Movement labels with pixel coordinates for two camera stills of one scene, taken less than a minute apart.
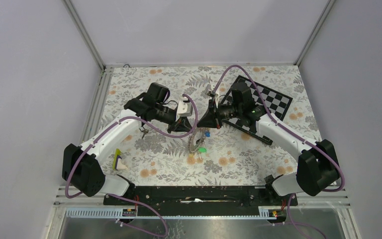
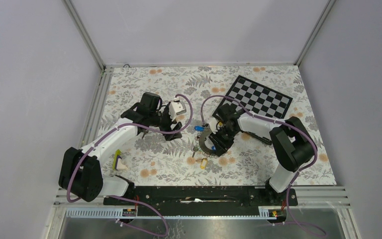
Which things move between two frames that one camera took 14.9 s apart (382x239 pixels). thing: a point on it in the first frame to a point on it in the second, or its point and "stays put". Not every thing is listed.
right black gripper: [211, 119] to [220, 146]
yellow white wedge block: [117, 163] stays put
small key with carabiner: [145, 131] stays put
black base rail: [199, 197] stays put
